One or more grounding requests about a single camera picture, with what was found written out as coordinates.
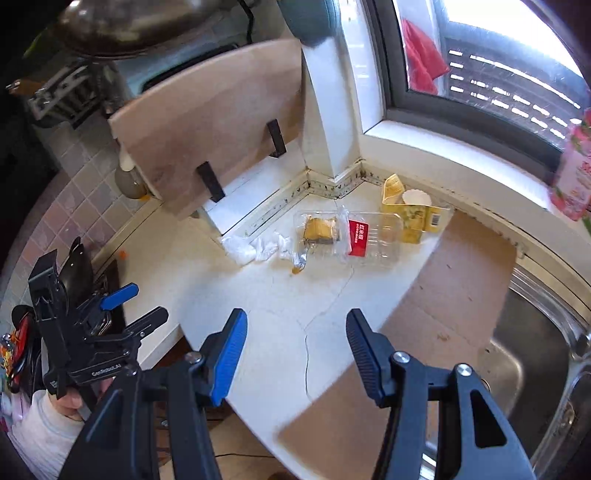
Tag small clear plastic packet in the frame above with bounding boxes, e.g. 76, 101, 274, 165
279, 247, 311, 277

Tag dark window frame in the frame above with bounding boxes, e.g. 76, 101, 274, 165
369, 0, 591, 185

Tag dark round pan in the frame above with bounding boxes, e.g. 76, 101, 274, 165
55, 0, 241, 60

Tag stainless steel sink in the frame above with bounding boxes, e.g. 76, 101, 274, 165
480, 265, 591, 480

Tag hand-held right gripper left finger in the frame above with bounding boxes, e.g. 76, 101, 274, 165
58, 307, 250, 480

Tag clear plastic clamshell red label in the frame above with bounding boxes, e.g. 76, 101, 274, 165
339, 210, 402, 266

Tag clear plastic wrap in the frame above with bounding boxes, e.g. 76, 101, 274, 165
222, 231, 291, 265

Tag yellow carton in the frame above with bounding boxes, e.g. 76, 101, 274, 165
381, 174, 455, 244

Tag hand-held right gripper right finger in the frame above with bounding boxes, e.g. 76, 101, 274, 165
345, 308, 539, 480

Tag red pink packets on sill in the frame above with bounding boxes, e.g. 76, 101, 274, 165
549, 108, 591, 221

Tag black metal bracket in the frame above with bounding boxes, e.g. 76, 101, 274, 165
267, 119, 287, 158
196, 161, 226, 203

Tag red cloth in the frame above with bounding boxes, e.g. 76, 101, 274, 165
401, 18, 451, 95

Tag metal utensil rack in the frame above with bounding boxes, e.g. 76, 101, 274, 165
25, 65, 109, 129

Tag person's left hand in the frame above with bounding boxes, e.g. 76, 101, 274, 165
55, 376, 116, 421

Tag person's left forearm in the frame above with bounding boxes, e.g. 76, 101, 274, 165
9, 392, 90, 480

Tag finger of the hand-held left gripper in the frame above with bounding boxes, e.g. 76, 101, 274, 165
122, 306, 169, 344
99, 283, 139, 311

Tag dark teal container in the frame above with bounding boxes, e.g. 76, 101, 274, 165
278, 0, 341, 47

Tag wooden cutting board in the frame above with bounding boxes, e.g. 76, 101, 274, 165
108, 38, 305, 217

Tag red and black bundle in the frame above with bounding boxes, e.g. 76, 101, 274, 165
0, 305, 35, 393

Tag clear snack wrapper with cake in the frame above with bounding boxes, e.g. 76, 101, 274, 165
293, 210, 352, 261

